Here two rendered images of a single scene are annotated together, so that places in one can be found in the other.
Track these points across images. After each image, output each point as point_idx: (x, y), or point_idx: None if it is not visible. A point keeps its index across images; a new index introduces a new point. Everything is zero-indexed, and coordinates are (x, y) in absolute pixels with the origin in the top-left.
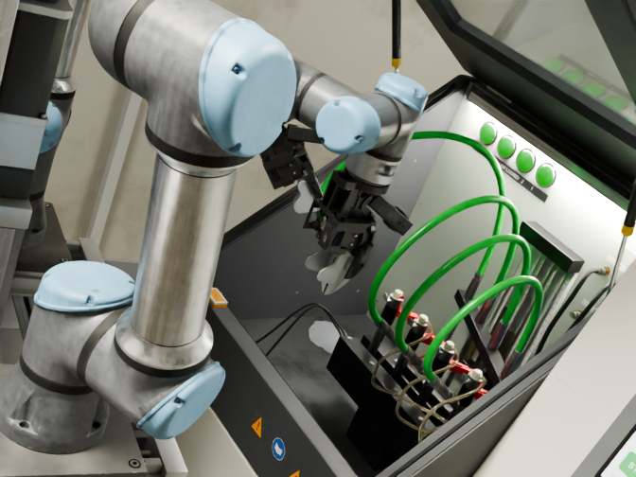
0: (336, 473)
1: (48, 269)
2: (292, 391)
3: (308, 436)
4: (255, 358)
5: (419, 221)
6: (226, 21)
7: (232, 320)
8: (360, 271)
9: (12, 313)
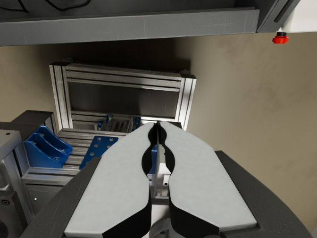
0: (231, 32)
1: (19, 207)
2: (118, 14)
3: (183, 36)
4: (68, 35)
5: None
6: None
7: (1, 30)
8: (254, 176)
9: (48, 193)
